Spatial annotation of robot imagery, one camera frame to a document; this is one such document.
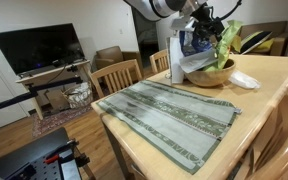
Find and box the patterned rug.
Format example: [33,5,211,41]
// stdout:
[31,104,95,139]

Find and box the brown armchair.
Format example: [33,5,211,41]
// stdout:
[94,45,143,81]

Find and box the wooden bowl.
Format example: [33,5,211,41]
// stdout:
[183,58,237,88]

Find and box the white paper bag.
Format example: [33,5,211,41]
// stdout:
[168,35,186,84]

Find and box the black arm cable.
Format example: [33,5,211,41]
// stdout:
[217,0,244,21]

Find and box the black equipment cart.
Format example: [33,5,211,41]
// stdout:
[0,127,97,180]

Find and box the black tripod bar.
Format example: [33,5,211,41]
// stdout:
[0,76,84,116]

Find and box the red tool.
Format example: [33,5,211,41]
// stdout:
[43,153,61,165]

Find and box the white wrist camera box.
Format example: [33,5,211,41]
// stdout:
[169,16,197,33]

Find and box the white paper sheet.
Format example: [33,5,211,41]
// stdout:
[178,48,218,74]

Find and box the brown sofa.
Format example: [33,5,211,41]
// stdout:
[238,20,288,57]

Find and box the cardboard box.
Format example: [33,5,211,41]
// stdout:
[44,88,70,113]

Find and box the wicker basket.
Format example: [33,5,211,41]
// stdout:
[62,81,94,110]

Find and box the curved wooden chair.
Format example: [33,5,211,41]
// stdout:
[233,89,288,180]

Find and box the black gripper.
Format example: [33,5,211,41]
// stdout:
[189,2,227,44]

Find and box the slatted wooden chair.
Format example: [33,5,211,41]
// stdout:
[89,59,143,99]
[149,48,170,75]

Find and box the black flat television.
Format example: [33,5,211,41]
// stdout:
[0,23,86,76]

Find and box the striped pillow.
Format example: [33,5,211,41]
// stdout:
[239,30,273,55]

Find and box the green striped cloth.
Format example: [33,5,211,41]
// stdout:
[96,79,242,175]

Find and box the blue snack bag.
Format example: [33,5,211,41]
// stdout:
[178,29,215,58]

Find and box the green popcorn bag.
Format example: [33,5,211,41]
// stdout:
[202,19,243,73]

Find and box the white door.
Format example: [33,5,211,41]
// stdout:
[0,31,28,136]

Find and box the yellow pillow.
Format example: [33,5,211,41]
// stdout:
[252,37,275,53]

